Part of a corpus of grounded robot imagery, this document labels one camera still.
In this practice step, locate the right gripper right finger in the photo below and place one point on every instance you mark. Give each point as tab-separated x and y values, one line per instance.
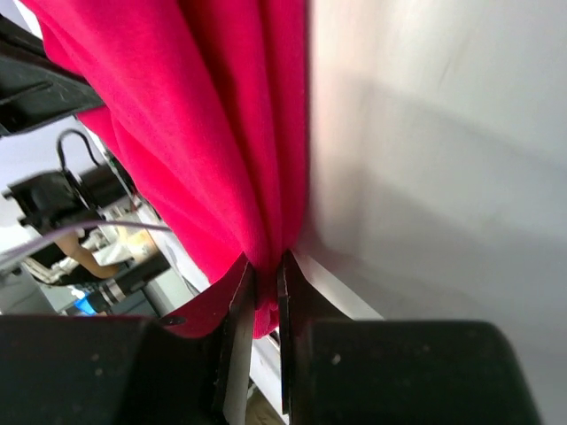
338	370

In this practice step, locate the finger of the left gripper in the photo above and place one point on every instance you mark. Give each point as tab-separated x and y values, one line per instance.
36	92

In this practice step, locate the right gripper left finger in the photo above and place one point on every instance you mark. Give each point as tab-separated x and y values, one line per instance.
191	367

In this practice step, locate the red t shirt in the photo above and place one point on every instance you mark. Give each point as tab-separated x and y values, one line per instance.
205	105

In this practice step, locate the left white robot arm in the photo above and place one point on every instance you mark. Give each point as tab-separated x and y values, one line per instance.
55	199

